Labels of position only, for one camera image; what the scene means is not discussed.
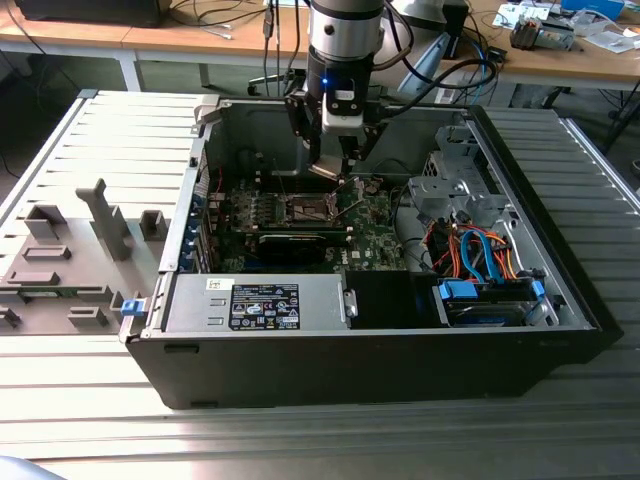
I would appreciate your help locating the green motherboard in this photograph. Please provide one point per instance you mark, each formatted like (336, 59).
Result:
(372, 240)

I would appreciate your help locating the black plastic shroud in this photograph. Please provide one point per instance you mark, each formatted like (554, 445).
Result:
(380, 300)

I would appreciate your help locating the grey electronic device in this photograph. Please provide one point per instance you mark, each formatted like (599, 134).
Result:
(542, 35)

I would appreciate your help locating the grey parts rack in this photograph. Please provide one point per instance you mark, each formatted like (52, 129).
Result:
(75, 250)

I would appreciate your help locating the pale blue rounded object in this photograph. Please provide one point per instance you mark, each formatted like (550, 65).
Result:
(20, 470)

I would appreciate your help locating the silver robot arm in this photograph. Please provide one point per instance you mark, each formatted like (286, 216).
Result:
(345, 30)

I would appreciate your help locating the hard disk in blue carrier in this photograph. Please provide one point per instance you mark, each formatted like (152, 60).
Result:
(462, 291)

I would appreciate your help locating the wooden desk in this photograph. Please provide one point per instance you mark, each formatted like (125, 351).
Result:
(560, 67)
(100, 37)

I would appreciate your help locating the blue cardboard box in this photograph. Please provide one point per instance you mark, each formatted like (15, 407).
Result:
(595, 7)

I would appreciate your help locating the silver metal disk bay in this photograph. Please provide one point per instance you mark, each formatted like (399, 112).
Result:
(450, 192)

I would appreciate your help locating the CPU socket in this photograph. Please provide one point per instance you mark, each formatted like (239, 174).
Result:
(307, 209)

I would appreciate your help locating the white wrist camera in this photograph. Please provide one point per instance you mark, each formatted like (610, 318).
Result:
(342, 122)

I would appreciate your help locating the CPU with silver top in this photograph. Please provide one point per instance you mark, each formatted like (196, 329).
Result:
(327, 166)

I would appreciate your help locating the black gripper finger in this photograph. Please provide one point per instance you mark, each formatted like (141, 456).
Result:
(300, 120)
(360, 147)

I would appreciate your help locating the blue case latch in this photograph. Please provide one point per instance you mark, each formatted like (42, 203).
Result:
(132, 307)

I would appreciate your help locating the metal locking lever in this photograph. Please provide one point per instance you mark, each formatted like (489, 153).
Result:
(283, 189)

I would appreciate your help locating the grey power supply unit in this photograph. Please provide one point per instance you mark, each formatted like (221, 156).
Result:
(200, 300)

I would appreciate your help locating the black graphics card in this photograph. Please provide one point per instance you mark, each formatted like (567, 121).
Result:
(290, 247)

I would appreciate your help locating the office chair base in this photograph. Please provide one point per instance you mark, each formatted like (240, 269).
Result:
(262, 80)

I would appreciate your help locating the black PC case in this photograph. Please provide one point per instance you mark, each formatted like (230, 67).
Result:
(325, 370)

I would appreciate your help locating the black equipment box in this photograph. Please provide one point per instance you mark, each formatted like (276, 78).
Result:
(90, 12)

